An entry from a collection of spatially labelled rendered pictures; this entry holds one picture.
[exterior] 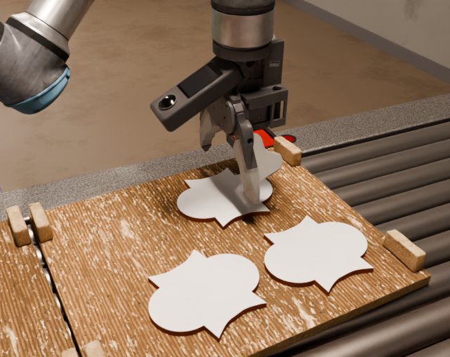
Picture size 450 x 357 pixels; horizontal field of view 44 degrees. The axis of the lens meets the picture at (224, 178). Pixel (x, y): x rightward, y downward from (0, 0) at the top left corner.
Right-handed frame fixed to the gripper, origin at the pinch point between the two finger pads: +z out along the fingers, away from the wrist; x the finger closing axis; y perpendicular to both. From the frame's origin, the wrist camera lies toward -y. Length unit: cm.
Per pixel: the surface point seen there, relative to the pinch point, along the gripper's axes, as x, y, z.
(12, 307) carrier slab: -7.3, -31.1, 3.4
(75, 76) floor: 268, 38, 104
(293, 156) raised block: 2.4, 13.3, 1.7
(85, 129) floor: 199, 25, 103
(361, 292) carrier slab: -23.9, 5.5, 3.0
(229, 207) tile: -3.1, -0.9, 2.7
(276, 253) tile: -14.3, -0.2, 2.4
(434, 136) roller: 1.9, 44.0, 6.0
